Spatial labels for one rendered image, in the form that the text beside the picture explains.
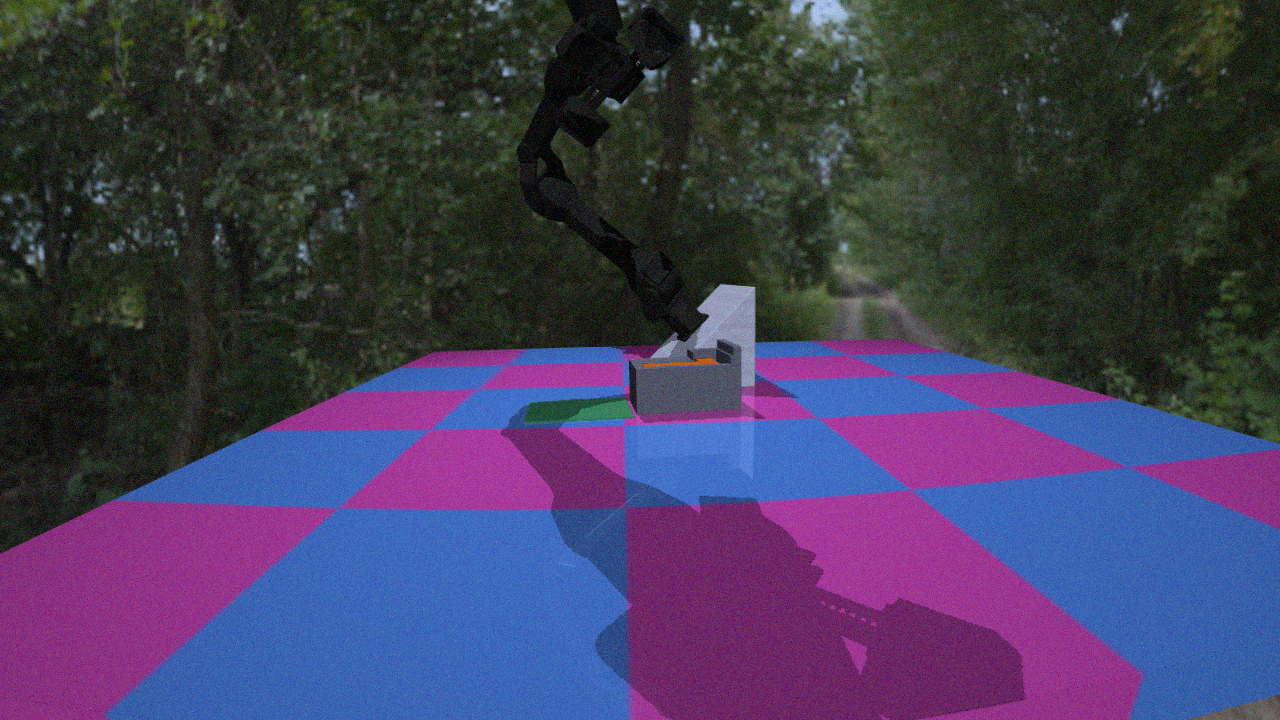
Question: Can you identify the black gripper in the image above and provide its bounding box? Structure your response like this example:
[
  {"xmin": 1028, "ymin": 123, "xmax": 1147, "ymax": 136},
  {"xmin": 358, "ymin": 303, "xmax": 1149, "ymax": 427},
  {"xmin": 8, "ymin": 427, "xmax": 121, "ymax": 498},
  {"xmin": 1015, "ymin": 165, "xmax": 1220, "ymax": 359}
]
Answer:
[{"xmin": 554, "ymin": 6, "xmax": 684, "ymax": 147}]

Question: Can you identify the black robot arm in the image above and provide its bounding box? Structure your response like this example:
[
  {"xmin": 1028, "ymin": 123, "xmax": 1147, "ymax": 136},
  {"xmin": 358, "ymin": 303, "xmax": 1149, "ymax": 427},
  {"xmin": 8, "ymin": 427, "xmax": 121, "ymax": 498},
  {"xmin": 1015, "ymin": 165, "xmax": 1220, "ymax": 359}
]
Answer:
[{"xmin": 517, "ymin": 0, "xmax": 710, "ymax": 341}]

